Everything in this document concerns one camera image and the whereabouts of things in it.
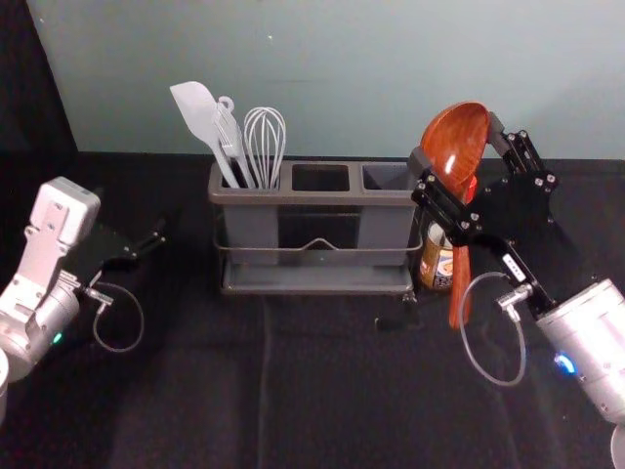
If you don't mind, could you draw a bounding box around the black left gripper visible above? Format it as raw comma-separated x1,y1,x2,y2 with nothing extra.
65,218,168,292

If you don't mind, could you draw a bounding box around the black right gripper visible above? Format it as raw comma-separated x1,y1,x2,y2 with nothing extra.
408,112,596,322

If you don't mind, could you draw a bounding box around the brown wooden ladle spoon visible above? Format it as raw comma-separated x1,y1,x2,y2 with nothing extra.
420,101,492,331

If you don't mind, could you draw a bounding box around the brown jar with red lid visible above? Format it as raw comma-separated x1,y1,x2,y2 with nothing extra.
418,175,479,294

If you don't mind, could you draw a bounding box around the grey plastic utensil holder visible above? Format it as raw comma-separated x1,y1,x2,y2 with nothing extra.
208,159,422,269

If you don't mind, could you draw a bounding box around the grey slotted serving fork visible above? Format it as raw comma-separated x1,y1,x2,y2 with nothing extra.
211,96,258,190

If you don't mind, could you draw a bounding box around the pale grey silicone spatula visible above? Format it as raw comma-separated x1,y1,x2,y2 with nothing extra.
169,80,243,190

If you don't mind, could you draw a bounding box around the grey drip tray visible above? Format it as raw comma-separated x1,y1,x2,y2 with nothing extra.
220,257,414,294

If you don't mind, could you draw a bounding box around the black hanging cloth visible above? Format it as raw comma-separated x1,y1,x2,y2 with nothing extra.
0,0,80,156

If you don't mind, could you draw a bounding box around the black table cloth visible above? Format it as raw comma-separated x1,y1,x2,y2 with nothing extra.
0,149,625,469

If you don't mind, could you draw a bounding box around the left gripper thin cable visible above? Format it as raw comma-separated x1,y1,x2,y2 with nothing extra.
79,281,146,354

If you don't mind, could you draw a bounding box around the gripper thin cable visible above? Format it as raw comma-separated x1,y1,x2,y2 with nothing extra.
460,272,534,388
79,281,146,354

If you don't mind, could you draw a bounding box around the right gripper thin cable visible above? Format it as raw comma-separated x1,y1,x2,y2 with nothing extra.
460,272,534,388

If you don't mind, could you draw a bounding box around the grey wire whisk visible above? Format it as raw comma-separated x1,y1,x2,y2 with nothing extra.
242,107,288,191

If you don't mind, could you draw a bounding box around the dark metal wire rack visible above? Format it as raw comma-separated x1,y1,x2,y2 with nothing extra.
211,213,424,298

